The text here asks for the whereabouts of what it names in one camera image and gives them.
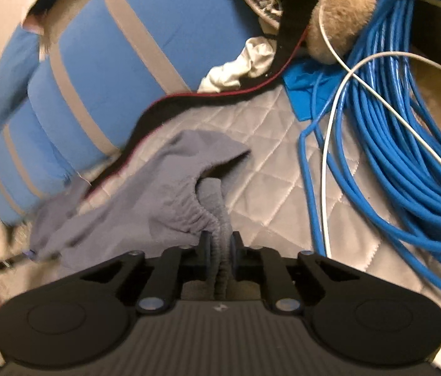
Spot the blue grey-striped pillow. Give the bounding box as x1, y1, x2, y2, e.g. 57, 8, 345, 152
27, 0, 268, 183
0, 98, 90, 228

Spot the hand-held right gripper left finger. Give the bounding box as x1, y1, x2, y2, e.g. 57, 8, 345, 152
81, 230, 213, 316

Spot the white cable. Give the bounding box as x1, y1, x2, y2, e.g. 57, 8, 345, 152
319, 6, 441, 257

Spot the grey fleece garment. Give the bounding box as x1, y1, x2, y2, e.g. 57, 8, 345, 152
28, 131, 252, 302

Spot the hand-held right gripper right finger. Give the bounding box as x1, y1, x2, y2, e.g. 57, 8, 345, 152
230, 231, 358, 316

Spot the tan plush toy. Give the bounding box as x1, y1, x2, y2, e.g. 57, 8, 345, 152
306, 0, 379, 65

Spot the plain blue pillow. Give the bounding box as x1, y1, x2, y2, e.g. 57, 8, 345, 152
0, 23, 45, 126

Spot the white crumpled cloth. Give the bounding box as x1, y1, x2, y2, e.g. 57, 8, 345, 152
197, 36, 279, 94

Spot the grey striped canvas shoe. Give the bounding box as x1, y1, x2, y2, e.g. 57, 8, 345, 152
228, 0, 287, 32

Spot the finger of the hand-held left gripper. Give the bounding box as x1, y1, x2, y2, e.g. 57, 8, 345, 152
5, 248, 37, 269

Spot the blue cloth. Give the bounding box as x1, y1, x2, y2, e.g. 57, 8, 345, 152
283, 63, 346, 122

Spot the black strap with red edge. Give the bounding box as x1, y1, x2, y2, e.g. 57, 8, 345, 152
85, 0, 346, 196

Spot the grey quilted bedspread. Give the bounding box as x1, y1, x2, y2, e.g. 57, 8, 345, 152
0, 82, 441, 322

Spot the blue cable coil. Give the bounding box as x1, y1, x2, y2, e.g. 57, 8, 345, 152
299, 0, 441, 302

